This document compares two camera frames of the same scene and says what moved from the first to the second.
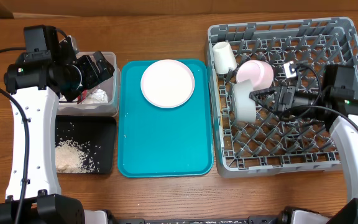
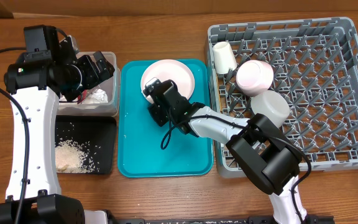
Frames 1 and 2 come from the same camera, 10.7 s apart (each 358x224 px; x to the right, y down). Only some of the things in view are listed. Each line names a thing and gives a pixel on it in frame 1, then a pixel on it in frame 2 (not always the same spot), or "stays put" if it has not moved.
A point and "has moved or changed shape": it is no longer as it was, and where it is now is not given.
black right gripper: (281, 98) -> (155, 114)
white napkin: (99, 96) stays put
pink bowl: (260, 73) stays put
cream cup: (224, 60) stays put
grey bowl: (245, 106) has moved or changed shape
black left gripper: (94, 76) stays put
